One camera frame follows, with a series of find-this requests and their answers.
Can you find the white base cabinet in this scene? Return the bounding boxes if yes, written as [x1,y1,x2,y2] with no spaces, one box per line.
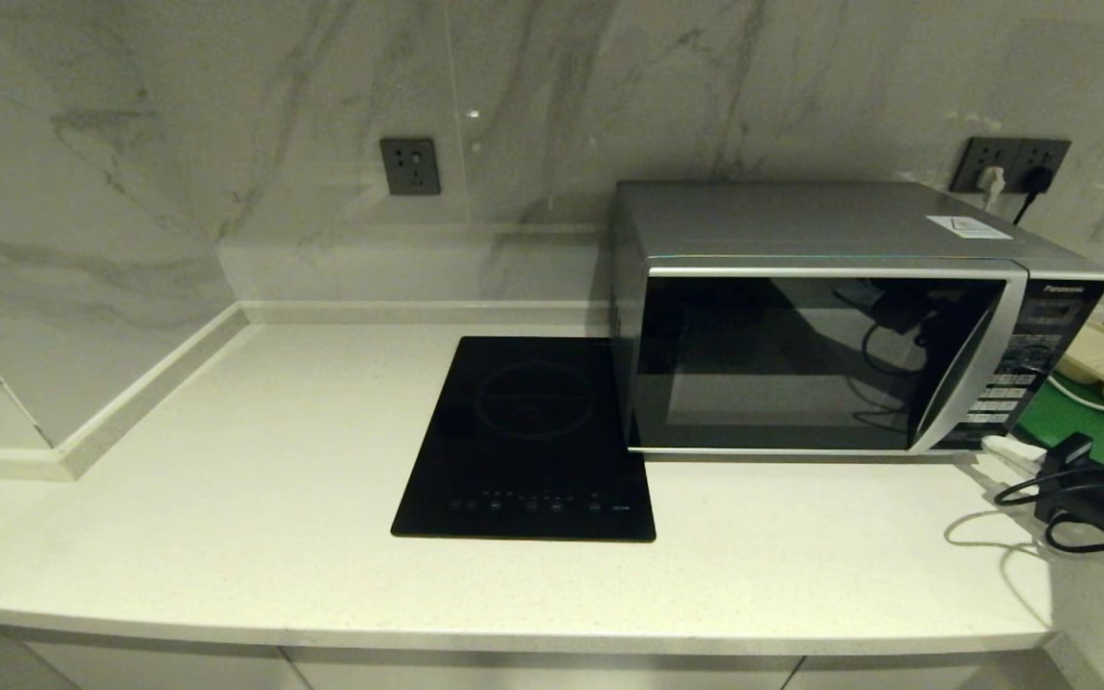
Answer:
[0,621,1104,690]

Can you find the grey double wall socket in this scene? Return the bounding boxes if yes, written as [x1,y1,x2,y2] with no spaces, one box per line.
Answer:
[952,137,1072,195]

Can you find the black power plug with cable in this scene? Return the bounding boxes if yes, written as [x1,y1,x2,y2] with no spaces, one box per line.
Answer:
[1014,168,1056,226]

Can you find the green plastic tray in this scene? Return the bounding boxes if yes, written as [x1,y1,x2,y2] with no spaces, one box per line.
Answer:
[1014,374,1104,471]

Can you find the grey single wall socket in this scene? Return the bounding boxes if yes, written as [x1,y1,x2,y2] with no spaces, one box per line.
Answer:
[379,138,442,196]

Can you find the thin black camera cable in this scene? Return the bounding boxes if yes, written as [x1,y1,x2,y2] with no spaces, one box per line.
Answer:
[993,477,1104,557]

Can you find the dark glass microwave door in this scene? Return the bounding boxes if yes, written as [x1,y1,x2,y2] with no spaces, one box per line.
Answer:
[627,261,1030,454]

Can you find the silver Panasonic microwave oven body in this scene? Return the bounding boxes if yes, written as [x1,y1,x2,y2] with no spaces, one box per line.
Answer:
[608,180,1104,456]

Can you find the black induction cooktop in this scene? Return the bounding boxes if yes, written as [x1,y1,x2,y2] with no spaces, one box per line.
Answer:
[391,335,656,543]

